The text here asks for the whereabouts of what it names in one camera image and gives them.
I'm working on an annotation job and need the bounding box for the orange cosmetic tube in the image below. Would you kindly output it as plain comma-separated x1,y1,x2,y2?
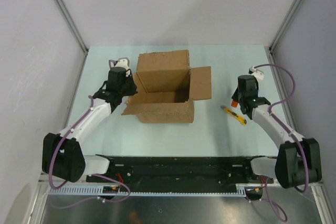
231,100,238,108

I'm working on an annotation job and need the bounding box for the yellow utility knife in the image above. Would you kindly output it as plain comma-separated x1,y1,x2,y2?
221,105,247,125

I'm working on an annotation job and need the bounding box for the brown cardboard express box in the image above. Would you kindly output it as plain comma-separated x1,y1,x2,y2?
122,49,212,124

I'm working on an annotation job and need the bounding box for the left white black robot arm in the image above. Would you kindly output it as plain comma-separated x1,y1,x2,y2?
41,66,137,183

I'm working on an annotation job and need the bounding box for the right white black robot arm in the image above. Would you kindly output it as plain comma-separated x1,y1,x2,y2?
232,74,322,188

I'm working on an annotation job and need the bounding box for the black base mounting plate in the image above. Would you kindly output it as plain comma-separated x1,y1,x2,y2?
86,156,260,193

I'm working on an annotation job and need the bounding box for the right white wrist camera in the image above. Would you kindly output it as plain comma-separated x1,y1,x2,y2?
248,66,265,84

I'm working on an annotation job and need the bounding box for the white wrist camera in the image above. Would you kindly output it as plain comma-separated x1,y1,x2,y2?
114,57,130,70
248,66,265,84

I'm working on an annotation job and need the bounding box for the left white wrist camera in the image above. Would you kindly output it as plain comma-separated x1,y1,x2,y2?
114,57,130,70

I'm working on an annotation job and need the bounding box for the right aluminium side rail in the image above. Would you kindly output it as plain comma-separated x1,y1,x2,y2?
265,47,297,133

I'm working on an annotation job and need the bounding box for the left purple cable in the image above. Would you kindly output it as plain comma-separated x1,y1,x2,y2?
48,58,131,210

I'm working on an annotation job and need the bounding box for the purple cable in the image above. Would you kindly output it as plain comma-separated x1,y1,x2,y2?
253,63,309,221
48,58,131,210

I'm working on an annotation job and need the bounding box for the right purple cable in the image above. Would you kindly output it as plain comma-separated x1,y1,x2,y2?
253,63,309,221

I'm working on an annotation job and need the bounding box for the white slotted cable duct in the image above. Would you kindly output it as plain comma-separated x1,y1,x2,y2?
48,184,263,197

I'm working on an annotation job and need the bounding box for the left aluminium frame post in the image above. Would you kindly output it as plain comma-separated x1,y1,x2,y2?
54,0,89,56

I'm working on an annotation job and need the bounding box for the aluminium frame post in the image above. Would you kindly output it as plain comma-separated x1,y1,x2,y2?
268,0,304,53
54,0,89,56

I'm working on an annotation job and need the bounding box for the right aluminium frame post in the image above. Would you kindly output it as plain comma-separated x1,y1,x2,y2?
268,0,304,53

